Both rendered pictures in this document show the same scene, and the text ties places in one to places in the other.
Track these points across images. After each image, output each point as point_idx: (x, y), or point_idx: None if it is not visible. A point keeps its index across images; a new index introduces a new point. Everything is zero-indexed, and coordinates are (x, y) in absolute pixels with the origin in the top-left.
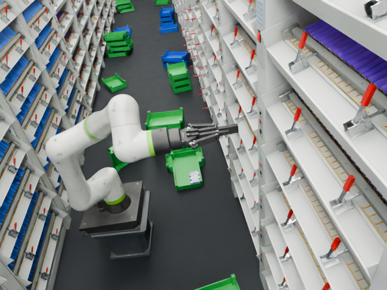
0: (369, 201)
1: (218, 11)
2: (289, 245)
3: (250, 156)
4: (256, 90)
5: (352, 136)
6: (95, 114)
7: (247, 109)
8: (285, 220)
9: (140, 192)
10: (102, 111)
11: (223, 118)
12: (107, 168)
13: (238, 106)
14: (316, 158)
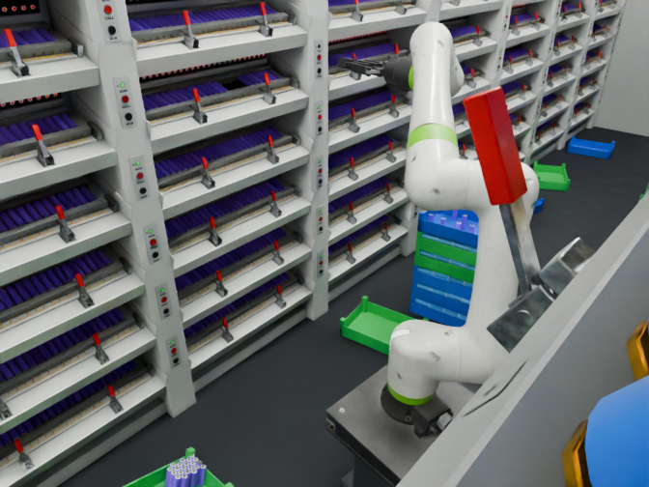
0: (395, 2)
1: (111, 12)
2: (368, 128)
3: (280, 162)
4: (308, 27)
5: None
6: (443, 100)
7: (257, 105)
8: (349, 131)
9: (356, 388)
10: (443, 68)
11: (115, 297)
12: (407, 335)
13: (169, 190)
14: (372, 14)
